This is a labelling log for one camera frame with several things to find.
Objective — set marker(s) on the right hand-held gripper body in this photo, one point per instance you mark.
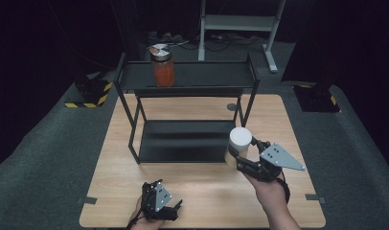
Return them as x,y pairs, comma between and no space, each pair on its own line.
279,158

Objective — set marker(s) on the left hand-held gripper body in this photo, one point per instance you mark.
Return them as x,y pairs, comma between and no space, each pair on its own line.
160,198

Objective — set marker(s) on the white-lidded jar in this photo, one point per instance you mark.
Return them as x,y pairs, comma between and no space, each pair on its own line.
240,139

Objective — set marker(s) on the black metal shelf rack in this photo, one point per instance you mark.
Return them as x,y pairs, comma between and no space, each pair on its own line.
183,140

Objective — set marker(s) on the orange spice jar silver lid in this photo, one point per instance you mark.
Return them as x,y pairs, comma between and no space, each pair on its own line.
164,73

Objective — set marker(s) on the person's left hand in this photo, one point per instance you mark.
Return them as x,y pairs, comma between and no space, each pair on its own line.
143,224

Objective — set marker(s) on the person's right hand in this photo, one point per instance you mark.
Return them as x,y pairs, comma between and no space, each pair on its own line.
270,193

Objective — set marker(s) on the grey round table grommet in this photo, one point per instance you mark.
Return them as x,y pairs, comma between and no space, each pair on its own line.
231,107

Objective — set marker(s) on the grey tape piece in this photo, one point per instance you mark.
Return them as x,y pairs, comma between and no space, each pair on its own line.
87,200
315,198

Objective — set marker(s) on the black base with yellow stripes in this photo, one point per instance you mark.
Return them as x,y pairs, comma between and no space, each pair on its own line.
92,91
317,99

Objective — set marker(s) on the grey metal stand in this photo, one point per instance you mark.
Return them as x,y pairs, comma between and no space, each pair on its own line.
240,23

